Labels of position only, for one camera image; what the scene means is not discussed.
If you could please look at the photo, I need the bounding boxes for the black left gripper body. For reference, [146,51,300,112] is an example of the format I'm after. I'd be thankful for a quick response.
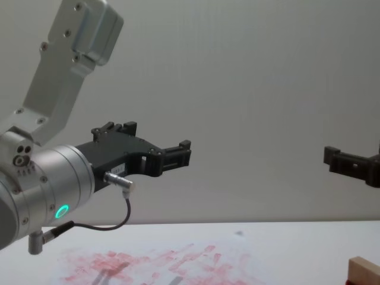
[75,135,154,194]

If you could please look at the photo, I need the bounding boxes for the pale wooden block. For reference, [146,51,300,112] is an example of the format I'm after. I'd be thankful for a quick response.
[347,256,380,285]

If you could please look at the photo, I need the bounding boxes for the white cloth with red stains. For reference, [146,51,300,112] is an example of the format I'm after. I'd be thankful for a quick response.
[0,220,380,285]

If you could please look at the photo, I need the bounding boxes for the thin dark cable silver plugs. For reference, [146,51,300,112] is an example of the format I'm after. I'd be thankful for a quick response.
[28,171,138,255]

